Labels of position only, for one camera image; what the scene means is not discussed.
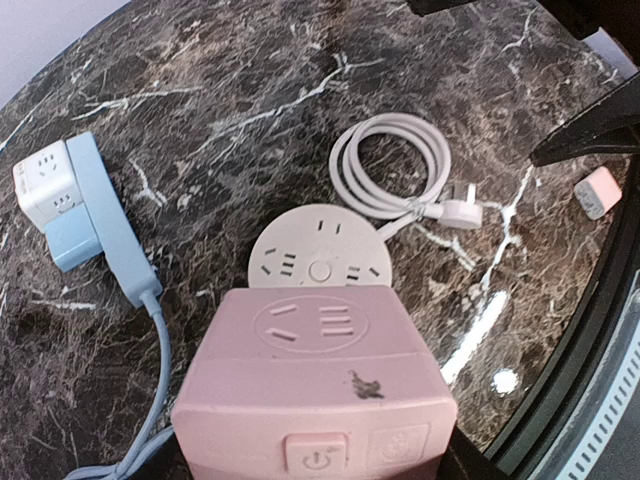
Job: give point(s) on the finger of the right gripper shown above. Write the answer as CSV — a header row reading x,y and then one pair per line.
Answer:
x,y
608,126

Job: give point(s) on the pink round power strip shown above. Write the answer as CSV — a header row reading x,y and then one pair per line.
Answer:
x,y
319,245

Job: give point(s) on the pink cube socket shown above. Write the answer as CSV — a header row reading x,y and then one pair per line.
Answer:
x,y
313,383

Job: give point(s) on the white cube socket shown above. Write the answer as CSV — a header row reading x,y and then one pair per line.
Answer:
x,y
46,185

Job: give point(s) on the blue power strip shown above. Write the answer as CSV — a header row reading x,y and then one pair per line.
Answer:
x,y
122,249

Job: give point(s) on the pink small plug adapter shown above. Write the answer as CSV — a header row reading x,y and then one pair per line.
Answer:
x,y
598,193

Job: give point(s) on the grey slotted cable duct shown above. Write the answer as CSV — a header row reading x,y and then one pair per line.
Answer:
x,y
592,425

